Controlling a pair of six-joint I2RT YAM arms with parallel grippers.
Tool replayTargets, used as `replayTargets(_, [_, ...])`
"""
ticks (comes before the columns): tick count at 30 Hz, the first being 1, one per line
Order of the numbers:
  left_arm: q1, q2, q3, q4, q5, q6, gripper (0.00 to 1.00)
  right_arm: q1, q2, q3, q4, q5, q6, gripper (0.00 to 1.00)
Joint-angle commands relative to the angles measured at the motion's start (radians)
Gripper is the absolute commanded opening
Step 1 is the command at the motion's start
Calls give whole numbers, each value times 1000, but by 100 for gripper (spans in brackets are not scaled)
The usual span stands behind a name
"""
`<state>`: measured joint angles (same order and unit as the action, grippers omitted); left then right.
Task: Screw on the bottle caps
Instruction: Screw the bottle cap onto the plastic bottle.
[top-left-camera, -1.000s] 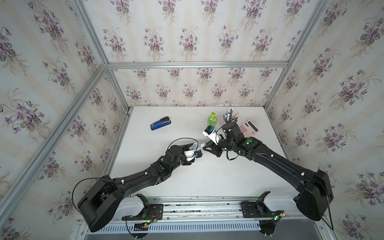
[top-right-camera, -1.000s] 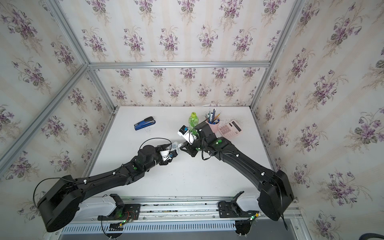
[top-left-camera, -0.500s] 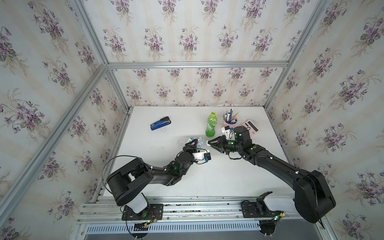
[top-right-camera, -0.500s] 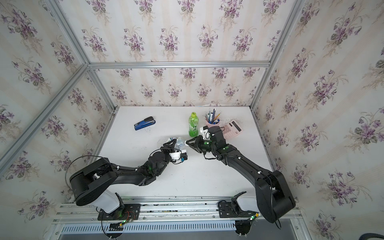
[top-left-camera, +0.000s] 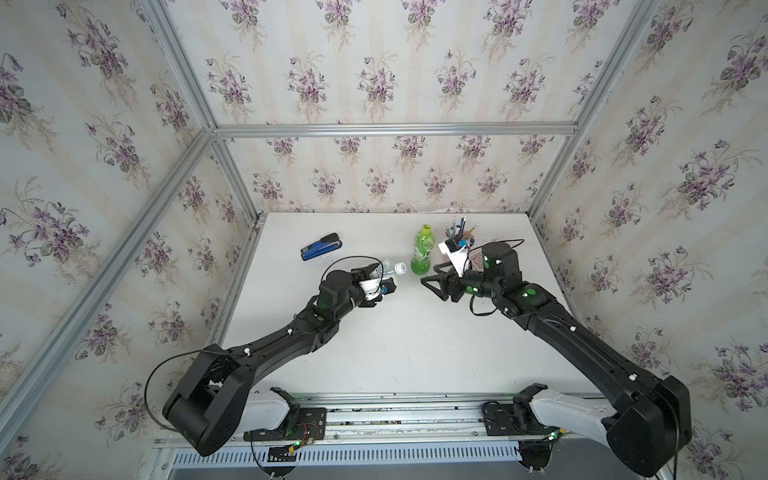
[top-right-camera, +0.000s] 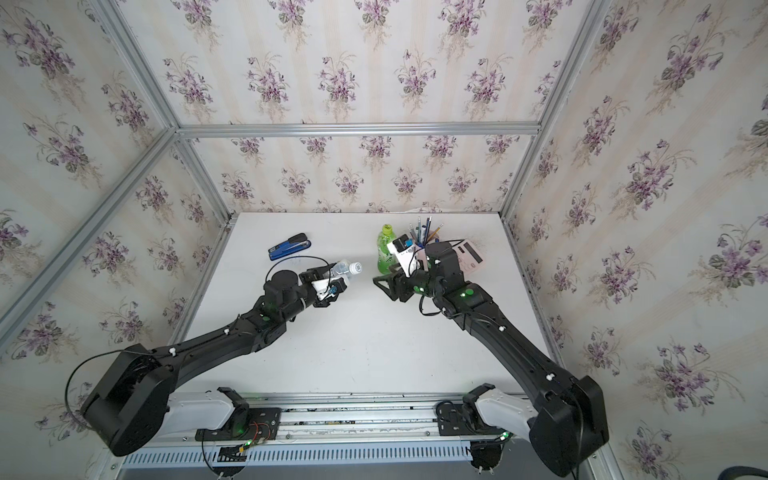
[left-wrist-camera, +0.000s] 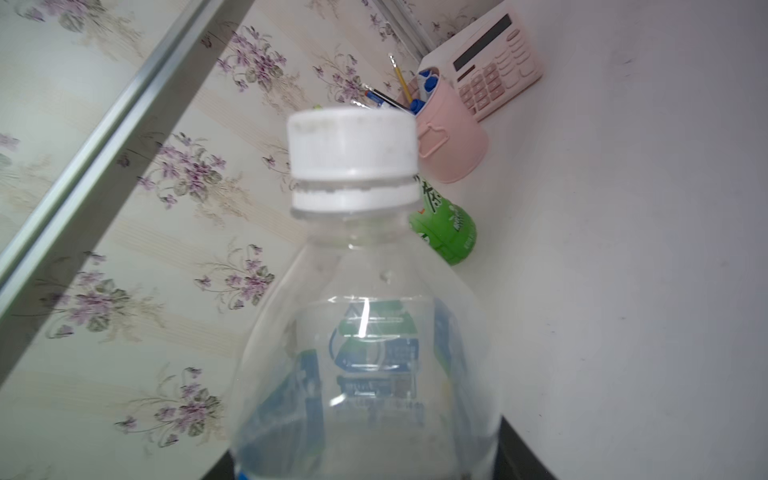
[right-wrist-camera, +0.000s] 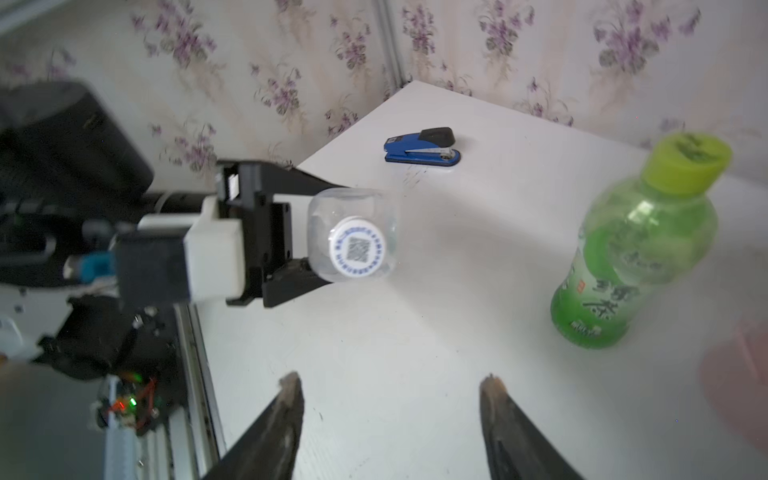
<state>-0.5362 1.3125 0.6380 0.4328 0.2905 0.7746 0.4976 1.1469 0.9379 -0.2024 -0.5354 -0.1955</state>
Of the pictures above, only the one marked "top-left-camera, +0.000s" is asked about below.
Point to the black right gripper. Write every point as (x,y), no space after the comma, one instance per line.
(447,282)

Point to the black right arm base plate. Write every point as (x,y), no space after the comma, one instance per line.
(517,417)

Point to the pens in pink cup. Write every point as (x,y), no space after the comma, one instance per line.
(460,229)

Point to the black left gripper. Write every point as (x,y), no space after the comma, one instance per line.
(361,274)

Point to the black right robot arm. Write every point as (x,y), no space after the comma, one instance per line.
(643,419)

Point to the green plastic bottle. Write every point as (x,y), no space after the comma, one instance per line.
(423,246)

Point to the clear plastic water bottle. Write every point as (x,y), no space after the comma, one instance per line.
(384,269)

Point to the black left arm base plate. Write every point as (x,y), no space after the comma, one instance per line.
(300,426)

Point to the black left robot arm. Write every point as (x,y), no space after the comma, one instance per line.
(214,399)

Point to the pink calculator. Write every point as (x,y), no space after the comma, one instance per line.
(476,258)

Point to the blue black stapler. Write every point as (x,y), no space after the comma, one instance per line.
(324,245)

